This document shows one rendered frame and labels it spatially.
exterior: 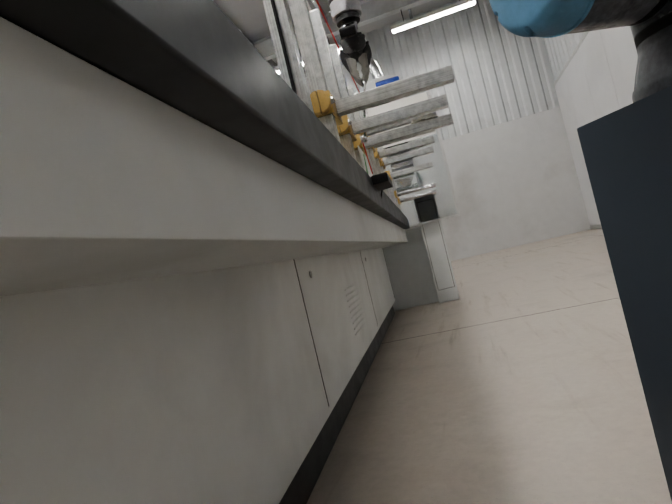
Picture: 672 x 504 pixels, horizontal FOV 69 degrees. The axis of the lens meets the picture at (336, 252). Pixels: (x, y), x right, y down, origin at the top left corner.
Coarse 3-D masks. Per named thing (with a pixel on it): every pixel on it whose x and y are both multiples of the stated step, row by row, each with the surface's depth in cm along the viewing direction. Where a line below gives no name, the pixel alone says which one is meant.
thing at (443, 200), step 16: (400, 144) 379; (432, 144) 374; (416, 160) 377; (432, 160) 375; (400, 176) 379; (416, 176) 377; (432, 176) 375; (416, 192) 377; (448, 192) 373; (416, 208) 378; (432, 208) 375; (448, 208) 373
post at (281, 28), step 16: (272, 0) 81; (272, 16) 81; (288, 16) 82; (272, 32) 81; (288, 32) 81; (288, 48) 81; (288, 64) 80; (288, 80) 81; (304, 80) 82; (304, 96) 81
